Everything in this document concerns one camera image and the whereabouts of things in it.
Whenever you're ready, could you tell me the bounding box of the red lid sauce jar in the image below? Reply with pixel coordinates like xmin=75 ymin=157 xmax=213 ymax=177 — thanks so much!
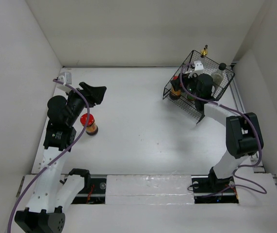
xmin=80 ymin=113 xmax=98 ymax=136
xmin=169 ymin=76 xmax=181 ymax=100

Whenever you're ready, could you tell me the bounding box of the yellow cap sauce bottle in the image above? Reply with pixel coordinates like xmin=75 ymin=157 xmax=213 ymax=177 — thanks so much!
xmin=186 ymin=86 xmax=195 ymax=101

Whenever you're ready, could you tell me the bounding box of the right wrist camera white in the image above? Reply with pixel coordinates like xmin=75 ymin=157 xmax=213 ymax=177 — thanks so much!
xmin=189 ymin=60 xmax=204 ymax=78

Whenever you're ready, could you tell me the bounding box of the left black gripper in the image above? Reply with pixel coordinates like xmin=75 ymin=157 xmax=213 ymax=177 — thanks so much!
xmin=65 ymin=82 xmax=105 ymax=126

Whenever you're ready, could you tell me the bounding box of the black wire basket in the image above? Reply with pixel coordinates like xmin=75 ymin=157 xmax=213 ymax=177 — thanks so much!
xmin=163 ymin=50 xmax=235 ymax=122

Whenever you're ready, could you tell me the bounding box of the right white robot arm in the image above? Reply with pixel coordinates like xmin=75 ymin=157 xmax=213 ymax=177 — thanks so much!
xmin=171 ymin=73 xmax=264 ymax=193

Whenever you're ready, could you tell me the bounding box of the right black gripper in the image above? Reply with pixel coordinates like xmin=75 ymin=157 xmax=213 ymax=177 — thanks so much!
xmin=171 ymin=70 xmax=201 ymax=99

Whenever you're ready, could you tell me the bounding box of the base mount rail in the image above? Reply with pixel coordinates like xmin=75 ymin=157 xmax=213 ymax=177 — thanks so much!
xmin=59 ymin=168 xmax=107 ymax=204
xmin=187 ymin=167 xmax=239 ymax=204

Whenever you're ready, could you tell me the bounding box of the glass oil bottle gold spout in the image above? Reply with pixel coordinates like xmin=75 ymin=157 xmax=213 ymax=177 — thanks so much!
xmin=199 ymin=45 xmax=208 ymax=63

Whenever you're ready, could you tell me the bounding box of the black cap sauce bottle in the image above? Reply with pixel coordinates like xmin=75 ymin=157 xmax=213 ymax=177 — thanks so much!
xmin=211 ymin=63 xmax=227 ymax=86

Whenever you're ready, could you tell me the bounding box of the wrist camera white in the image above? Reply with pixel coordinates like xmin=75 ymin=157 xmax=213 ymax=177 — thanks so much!
xmin=189 ymin=60 xmax=204 ymax=78
xmin=54 ymin=72 xmax=72 ymax=92

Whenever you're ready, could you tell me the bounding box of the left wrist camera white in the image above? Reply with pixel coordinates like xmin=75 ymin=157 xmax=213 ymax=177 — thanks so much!
xmin=54 ymin=72 xmax=72 ymax=92

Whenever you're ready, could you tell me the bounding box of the right base mount rail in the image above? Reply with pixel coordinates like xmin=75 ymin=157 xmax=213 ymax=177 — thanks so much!
xmin=187 ymin=167 xmax=239 ymax=204

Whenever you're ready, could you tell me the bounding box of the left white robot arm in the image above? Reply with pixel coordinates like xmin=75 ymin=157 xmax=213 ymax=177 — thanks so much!
xmin=7 ymin=80 xmax=107 ymax=233

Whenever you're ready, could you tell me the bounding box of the left base mount rail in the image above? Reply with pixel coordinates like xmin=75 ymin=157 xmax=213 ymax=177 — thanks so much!
xmin=59 ymin=168 xmax=107 ymax=204

